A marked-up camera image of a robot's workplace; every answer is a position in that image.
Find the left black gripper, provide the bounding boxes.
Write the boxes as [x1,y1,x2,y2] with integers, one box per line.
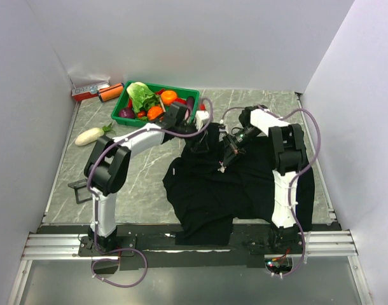
[176,119,209,154]

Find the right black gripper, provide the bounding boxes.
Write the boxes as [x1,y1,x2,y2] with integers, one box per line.
[223,125,261,168]

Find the black t-shirt garment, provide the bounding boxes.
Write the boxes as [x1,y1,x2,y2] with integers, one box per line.
[162,122,315,246]

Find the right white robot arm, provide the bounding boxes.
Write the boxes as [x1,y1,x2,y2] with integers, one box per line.
[219,105,307,254]

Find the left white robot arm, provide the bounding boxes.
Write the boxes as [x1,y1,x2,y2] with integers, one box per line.
[84,98,214,255]

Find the purple toy eggplant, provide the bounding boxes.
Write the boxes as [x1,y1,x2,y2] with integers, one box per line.
[186,96,195,112]

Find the red toy bell pepper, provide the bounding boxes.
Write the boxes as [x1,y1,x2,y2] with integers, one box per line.
[174,98,186,105]

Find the green plastic crate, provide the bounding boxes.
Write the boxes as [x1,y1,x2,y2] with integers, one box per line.
[111,81,200,127]

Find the orange toy fruit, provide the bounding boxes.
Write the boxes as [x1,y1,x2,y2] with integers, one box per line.
[160,90,178,105]

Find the orange toy pumpkin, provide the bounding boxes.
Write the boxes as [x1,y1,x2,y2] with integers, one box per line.
[147,105,165,121]

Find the green toy lettuce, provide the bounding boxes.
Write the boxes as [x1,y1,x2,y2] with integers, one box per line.
[126,82,160,113]

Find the purple toy onion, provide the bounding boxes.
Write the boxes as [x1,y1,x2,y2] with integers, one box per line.
[118,107,135,119]

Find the orange cylinder can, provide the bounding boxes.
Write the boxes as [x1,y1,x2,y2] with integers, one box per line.
[98,83,124,102]

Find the white toy radish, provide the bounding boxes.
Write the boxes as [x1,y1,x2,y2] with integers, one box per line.
[74,123,113,146]

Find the red white box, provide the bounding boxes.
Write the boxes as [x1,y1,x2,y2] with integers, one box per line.
[71,80,109,102]

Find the small black stand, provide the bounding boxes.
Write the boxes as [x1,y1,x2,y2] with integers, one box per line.
[67,179,92,205]

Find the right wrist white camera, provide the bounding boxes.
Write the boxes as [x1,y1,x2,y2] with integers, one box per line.
[218,119,228,134]

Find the wrist white camera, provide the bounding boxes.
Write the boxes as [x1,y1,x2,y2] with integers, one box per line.
[218,119,228,134]
[195,110,210,130]

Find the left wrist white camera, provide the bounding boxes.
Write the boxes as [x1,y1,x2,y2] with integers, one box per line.
[195,110,210,130]

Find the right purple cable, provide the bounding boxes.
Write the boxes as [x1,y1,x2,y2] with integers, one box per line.
[221,106,322,280]

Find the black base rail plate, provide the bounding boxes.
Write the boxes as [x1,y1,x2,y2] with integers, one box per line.
[78,224,303,271]

